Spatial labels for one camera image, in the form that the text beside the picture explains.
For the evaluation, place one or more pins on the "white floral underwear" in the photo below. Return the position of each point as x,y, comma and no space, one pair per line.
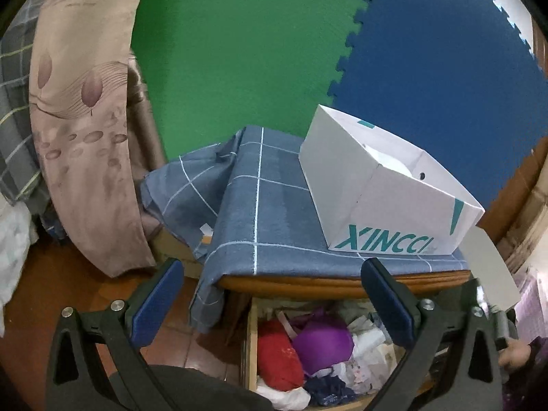
368,368

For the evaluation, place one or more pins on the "wooden drawer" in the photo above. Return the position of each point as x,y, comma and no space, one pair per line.
249,351

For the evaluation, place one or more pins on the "person's right hand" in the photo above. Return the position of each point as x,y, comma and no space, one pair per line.
516,354

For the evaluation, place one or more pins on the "brown satin cloth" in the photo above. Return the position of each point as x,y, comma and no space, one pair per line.
147,128

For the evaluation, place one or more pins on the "lilac plastic basket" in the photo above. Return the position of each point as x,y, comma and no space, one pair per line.
535,304

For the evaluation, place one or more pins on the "red underwear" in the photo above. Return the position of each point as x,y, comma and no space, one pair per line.
278,355

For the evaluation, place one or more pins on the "blue foam mat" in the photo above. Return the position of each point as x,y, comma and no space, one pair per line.
428,51

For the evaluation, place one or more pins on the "white bedding pile on floor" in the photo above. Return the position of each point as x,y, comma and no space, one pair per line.
15,257

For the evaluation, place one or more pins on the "person's dark trousers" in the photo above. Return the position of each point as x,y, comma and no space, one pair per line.
205,389

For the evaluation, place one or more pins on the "wooden frame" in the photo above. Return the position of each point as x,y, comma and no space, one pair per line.
513,184

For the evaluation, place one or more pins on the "navy underwear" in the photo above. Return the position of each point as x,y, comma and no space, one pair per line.
329,389

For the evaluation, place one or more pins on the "beige floral quilt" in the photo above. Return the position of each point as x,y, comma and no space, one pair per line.
85,137

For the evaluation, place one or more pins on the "wooden nightstand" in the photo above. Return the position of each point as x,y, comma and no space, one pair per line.
299,284

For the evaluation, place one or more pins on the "purple bra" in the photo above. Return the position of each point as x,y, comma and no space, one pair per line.
323,342

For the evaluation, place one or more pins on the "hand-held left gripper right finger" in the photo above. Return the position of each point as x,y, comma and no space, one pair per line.
387,304

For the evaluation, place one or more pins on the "white cardboard box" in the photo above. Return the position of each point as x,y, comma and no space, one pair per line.
342,180

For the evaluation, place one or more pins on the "green foam mat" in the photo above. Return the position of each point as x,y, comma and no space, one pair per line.
239,51

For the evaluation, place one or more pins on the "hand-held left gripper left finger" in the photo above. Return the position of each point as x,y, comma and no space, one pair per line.
156,304

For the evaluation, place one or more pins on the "grey plaid bedding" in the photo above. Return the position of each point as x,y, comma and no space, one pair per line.
17,94

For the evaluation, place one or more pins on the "blue checked cloth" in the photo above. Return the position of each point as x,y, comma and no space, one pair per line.
274,205

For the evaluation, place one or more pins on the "white crumpled underwear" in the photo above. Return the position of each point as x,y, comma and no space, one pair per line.
291,399

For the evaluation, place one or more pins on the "person's right forearm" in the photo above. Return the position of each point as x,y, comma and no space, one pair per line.
537,351

